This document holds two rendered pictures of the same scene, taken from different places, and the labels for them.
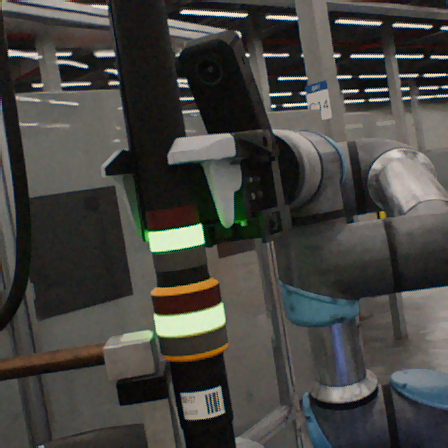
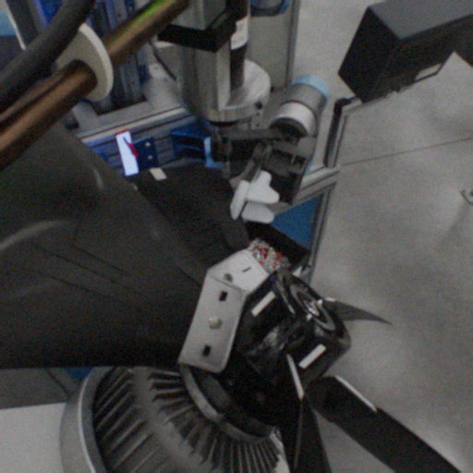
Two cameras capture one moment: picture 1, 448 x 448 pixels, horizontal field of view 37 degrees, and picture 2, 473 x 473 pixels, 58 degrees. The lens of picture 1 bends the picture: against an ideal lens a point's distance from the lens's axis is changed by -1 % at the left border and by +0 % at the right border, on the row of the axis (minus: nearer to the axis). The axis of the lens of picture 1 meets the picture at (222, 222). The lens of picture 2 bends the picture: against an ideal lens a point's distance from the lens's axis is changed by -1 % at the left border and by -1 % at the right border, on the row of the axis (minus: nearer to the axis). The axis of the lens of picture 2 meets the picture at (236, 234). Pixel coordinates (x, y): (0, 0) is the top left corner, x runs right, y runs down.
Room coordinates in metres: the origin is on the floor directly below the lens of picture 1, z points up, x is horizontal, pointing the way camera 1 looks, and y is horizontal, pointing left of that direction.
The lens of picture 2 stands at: (0.30, 0.29, 1.64)
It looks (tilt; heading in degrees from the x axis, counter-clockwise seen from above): 51 degrees down; 294
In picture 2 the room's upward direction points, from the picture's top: straight up
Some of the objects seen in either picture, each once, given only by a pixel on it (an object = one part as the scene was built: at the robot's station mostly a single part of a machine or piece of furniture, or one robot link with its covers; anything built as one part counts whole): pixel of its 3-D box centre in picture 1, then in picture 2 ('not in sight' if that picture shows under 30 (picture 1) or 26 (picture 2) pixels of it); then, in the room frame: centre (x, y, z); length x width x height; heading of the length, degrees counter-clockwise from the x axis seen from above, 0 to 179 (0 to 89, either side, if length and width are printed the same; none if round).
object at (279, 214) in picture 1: (240, 185); not in sight; (0.54, -0.02, 1.64); 0.12 x 0.08 x 0.09; 155
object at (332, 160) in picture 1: (299, 171); not in sight; (0.69, -0.08, 1.64); 0.11 x 0.08 x 0.09; 155
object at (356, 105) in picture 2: not in sight; (374, 94); (0.37, -0.69, 1.04); 0.24 x 0.03 x 0.03; 55
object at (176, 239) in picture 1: (176, 237); not in sight; (0.43, 0.03, 1.61); 0.03 x 0.03 x 0.01
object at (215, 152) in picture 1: (216, 182); not in sight; (0.43, 0.00, 1.64); 0.09 x 0.03 x 0.06; 165
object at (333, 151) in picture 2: not in sight; (336, 135); (0.42, -0.61, 0.96); 0.03 x 0.03 x 0.20; 55
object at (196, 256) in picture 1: (179, 257); not in sight; (0.43, 0.03, 1.60); 0.03 x 0.03 x 0.01
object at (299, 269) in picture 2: not in sight; (250, 268); (0.49, -0.22, 0.85); 0.22 x 0.17 x 0.07; 71
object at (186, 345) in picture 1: (193, 337); not in sight; (0.43, 0.03, 1.55); 0.04 x 0.04 x 0.01
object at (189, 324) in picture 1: (189, 317); not in sight; (0.43, 0.03, 1.56); 0.04 x 0.04 x 0.01
